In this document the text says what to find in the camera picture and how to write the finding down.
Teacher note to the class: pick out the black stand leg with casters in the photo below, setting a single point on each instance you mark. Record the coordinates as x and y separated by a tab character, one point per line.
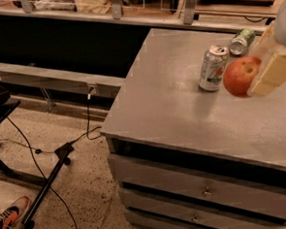
63	159

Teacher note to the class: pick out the grey drawer cabinet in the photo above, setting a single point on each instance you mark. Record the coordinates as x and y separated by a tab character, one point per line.
188	159

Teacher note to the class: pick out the grey metal bench rail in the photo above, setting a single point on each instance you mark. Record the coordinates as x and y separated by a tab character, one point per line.
101	86

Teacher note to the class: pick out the upright silver 7up can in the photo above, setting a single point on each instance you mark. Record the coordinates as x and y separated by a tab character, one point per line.
214	64

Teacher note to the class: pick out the orange black sneaker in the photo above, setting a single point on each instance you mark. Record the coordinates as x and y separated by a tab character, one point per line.
11	215

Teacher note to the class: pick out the red orange apple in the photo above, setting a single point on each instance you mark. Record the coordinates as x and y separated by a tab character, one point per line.
240	74

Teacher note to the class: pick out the lying green soda can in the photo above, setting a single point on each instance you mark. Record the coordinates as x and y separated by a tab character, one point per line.
239	45

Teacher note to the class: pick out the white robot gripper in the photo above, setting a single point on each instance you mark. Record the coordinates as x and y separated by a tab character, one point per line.
285	25

